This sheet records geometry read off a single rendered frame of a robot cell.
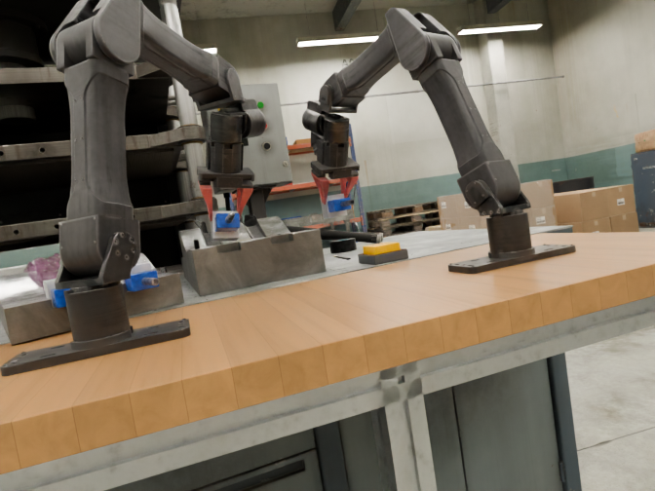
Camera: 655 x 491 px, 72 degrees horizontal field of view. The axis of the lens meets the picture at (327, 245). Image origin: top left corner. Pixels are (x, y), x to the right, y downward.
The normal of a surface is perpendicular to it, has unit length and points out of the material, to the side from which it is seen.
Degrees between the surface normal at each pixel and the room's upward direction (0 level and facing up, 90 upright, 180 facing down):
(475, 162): 89
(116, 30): 90
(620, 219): 90
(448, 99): 90
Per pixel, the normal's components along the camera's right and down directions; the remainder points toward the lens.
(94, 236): -0.42, -0.06
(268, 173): 0.36, 0.00
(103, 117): 0.88, -0.11
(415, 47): -0.80, 0.16
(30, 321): 0.61, -0.04
